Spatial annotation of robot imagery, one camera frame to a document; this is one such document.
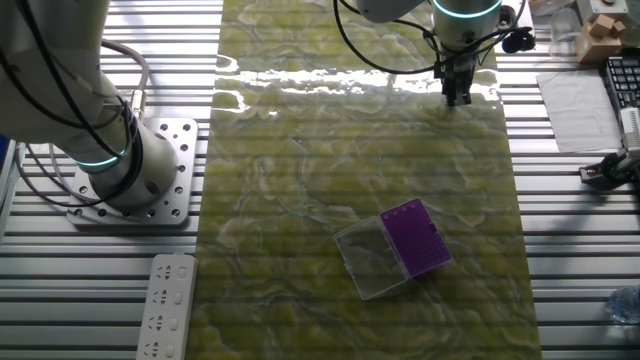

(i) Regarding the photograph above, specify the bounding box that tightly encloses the purple pipette tip rack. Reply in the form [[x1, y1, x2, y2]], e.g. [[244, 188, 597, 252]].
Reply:
[[378, 198, 454, 280]]

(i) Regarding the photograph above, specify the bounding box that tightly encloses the black keyboard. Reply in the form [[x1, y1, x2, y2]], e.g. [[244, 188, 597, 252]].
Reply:
[[602, 55, 640, 111]]

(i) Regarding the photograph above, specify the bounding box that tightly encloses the clear plastic rack lid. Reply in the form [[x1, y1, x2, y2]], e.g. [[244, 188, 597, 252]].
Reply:
[[333, 215, 410, 301]]

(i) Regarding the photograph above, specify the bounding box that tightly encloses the metal robot mounting plate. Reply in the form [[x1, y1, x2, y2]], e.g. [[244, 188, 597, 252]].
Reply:
[[67, 117, 200, 226]]

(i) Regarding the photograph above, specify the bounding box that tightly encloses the white paper sheet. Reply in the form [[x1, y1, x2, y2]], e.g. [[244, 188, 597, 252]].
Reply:
[[535, 68, 624, 154]]

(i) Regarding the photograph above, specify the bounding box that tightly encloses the black cable bundle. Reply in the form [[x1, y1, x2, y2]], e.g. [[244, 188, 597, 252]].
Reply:
[[0, 0, 145, 209]]

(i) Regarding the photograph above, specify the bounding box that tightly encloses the white power strip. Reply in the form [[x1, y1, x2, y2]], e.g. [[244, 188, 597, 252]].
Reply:
[[135, 253, 199, 360]]

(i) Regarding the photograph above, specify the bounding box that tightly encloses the green marble pattern mat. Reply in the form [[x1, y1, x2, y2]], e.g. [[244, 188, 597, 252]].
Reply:
[[184, 0, 544, 360]]

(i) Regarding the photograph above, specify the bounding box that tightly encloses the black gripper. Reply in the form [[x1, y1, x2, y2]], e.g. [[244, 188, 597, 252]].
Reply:
[[433, 52, 479, 109]]

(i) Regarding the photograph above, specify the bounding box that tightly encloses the clear glass beaker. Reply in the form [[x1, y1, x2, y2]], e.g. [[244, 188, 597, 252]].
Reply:
[[547, 4, 584, 57]]

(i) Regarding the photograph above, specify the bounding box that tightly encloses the clear water bottle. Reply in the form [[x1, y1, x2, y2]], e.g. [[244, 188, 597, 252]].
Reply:
[[607, 286, 640, 325]]

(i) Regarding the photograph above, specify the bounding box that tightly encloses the small wooden cube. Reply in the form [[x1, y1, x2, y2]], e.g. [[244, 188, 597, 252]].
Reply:
[[588, 13, 616, 39]]

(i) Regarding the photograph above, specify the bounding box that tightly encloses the silver depth camera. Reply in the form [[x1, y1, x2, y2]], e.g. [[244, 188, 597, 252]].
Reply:
[[619, 106, 640, 150]]

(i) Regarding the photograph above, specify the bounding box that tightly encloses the thick grey robot cable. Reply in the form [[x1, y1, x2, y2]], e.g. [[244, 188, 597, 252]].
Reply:
[[99, 39, 151, 121]]

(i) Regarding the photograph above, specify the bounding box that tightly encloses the white device with knob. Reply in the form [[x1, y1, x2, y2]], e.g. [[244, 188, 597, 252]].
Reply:
[[577, 0, 630, 16]]

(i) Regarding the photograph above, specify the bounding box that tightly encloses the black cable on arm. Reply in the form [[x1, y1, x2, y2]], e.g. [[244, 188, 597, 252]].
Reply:
[[333, 0, 534, 76]]

